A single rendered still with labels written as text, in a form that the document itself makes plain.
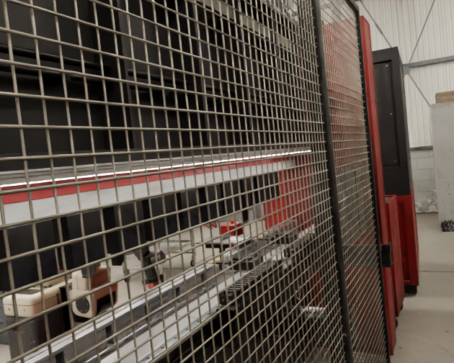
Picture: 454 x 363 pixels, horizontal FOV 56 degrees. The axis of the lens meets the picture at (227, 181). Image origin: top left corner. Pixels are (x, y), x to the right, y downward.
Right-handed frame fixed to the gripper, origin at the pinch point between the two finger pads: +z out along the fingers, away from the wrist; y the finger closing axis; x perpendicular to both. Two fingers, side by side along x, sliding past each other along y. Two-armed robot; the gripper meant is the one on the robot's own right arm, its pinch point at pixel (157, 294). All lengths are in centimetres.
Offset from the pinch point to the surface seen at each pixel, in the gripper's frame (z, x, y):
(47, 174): -47, -101, 81
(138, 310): -4, -54, 43
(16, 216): -42, -97, 58
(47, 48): -84, -85, 75
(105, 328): -3, -68, 41
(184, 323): 1, -65, 73
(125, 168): -47, -75, 79
